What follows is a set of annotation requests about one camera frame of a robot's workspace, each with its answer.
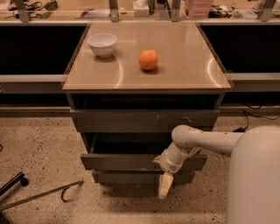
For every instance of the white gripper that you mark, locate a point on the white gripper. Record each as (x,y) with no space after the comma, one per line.
(171,165)

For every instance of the grey drawer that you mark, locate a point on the grey drawer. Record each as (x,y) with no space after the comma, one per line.
(125,152)
(141,120)

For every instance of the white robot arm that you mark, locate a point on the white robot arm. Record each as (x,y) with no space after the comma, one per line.
(253,192)

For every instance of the grey drawer cabinet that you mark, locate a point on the grey drawer cabinet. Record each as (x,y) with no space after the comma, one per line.
(130,85)

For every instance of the grey top drawer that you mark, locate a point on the grey top drawer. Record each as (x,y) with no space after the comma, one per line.
(141,120)

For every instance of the metal rod with hook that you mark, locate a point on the metal rod with hook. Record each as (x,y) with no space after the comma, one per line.
(61,189)

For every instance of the black power adapter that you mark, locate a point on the black power adapter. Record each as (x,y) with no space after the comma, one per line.
(240,130)

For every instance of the orange fruit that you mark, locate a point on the orange fruit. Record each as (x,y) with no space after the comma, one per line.
(148,59)

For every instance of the black chair leg with caster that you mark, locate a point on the black chair leg with caster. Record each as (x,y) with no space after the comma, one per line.
(20,177)

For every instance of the white ceramic bowl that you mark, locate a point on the white ceramic bowl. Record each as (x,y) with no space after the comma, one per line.
(102,44)

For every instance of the white box on bench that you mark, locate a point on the white box on bench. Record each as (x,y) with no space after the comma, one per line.
(141,8)

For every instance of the pink plastic basket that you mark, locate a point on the pink plastic basket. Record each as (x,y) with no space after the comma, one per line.
(197,8)

